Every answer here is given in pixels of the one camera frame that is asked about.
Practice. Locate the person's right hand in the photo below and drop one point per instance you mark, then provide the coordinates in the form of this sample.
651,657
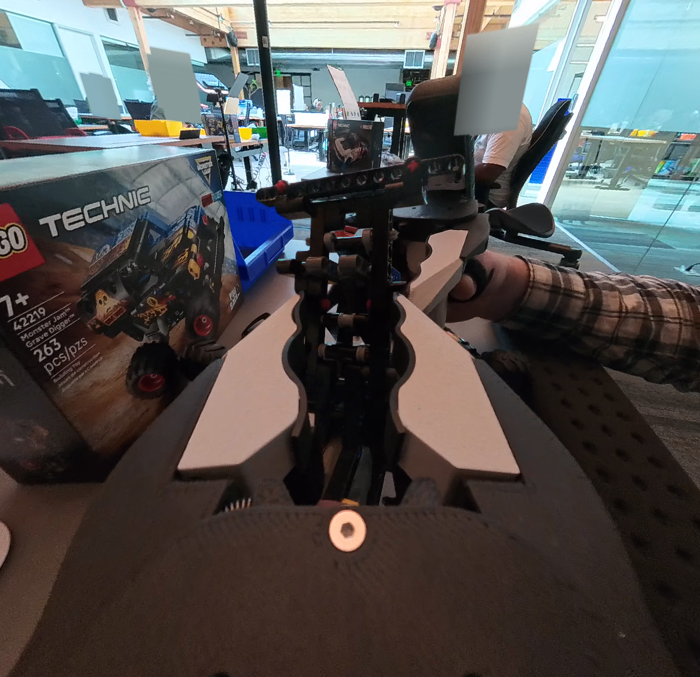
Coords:
506,289

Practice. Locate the toy truck set box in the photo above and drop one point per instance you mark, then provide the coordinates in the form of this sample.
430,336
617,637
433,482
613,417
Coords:
82,250

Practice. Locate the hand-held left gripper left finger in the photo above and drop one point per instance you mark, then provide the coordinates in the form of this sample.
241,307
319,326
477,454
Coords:
240,403

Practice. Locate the black mesh chair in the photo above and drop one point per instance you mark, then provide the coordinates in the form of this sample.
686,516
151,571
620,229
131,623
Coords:
33,114

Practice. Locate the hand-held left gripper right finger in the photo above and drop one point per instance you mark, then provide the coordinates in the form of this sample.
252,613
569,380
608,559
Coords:
454,409

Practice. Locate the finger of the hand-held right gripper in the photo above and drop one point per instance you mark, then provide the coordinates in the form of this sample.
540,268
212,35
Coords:
445,267

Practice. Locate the small car set box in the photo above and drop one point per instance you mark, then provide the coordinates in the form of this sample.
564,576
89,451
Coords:
355,147

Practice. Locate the black metal pole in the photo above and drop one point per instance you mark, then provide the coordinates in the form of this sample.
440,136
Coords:
265,86

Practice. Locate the white document stand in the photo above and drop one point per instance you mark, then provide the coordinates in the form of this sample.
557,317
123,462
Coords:
3,546

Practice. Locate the black and blue office chair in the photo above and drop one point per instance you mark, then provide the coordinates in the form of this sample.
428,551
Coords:
541,141

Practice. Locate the person's right forearm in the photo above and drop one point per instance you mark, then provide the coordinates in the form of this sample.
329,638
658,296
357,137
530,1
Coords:
601,316

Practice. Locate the blue storage bin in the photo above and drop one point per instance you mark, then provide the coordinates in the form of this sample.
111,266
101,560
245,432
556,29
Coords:
257,234

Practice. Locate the yellow storage bin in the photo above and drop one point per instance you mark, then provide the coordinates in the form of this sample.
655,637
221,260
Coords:
158,128

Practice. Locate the black tyre on axle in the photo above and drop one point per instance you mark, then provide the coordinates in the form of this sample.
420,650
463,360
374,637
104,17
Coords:
506,368
205,353

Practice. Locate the grey desk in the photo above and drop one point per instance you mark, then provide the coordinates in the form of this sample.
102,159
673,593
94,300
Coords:
257,316

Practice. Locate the toy truck chassis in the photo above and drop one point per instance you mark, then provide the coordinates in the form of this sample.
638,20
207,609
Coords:
350,240

